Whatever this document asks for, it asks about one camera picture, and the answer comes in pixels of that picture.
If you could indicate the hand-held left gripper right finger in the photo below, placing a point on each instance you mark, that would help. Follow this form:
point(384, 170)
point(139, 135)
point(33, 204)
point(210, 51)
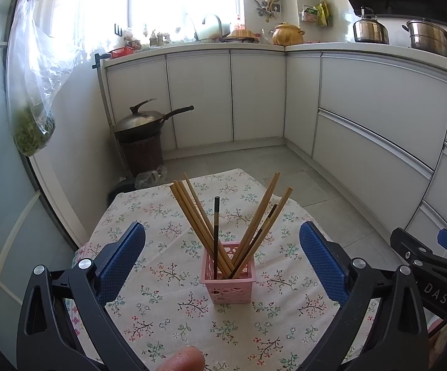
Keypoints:
point(324, 262)

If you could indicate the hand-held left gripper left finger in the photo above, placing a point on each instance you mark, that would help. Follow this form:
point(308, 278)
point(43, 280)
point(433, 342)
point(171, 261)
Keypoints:
point(121, 262)

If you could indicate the bunch of bamboo chopsticks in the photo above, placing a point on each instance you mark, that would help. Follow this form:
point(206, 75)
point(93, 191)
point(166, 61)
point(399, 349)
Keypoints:
point(196, 220)

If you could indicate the pink perforated utensil basket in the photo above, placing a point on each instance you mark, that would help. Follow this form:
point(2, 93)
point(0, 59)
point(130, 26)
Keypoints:
point(227, 290)

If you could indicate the person's left hand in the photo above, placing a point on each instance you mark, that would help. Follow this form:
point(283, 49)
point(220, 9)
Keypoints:
point(182, 361)

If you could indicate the floral tablecloth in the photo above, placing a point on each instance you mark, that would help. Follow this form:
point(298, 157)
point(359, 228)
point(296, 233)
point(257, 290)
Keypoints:
point(150, 208)

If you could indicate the clear crumpled plastic bag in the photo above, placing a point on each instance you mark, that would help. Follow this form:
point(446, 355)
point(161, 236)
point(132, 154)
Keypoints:
point(150, 177)

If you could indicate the dark brown bin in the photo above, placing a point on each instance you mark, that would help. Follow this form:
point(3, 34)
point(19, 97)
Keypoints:
point(140, 154)

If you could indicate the white kitchen cabinets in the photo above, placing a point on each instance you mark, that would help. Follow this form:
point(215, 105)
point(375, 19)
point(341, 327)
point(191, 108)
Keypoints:
point(362, 123)

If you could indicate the dark wok lid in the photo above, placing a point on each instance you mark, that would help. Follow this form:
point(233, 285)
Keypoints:
point(138, 119)

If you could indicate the plastic bag of greens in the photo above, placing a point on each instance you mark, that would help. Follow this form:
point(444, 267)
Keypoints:
point(30, 131)

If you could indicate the black wok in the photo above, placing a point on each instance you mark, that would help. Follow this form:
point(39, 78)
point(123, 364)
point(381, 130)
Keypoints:
point(179, 111)

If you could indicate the steel stockpot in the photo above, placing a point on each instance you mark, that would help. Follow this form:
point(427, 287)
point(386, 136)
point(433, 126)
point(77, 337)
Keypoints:
point(428, 38)

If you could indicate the red plastic basket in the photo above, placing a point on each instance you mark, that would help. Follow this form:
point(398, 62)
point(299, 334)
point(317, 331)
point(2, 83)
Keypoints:
point(122, 52)

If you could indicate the steel kettle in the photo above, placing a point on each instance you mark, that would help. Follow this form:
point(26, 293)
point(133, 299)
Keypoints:
point(370, 31)

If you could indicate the yellow clay pot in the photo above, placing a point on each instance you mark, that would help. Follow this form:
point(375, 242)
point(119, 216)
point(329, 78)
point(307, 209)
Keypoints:
point(287, 34)

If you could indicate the clear glass jar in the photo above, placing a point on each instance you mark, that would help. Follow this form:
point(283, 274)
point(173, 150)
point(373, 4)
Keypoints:
point(266, 38)

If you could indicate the wicker basket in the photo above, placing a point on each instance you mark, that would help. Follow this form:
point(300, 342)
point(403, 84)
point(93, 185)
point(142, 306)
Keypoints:
point(240, 34)

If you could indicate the white bowl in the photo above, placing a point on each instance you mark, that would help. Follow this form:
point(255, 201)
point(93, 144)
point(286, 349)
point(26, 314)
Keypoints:
point(208, 33)

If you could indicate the kitchen faucet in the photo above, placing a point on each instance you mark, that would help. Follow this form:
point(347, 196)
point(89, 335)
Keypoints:
point(220, 27)

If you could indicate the water heater pipes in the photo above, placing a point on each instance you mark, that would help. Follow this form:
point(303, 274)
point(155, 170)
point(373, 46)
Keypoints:
point(268, 4)

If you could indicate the black wall hooks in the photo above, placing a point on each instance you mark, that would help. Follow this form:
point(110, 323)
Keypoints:
point(117, 29)

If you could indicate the wall rack with packets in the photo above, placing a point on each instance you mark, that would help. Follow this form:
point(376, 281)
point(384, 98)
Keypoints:
point(316, 15)

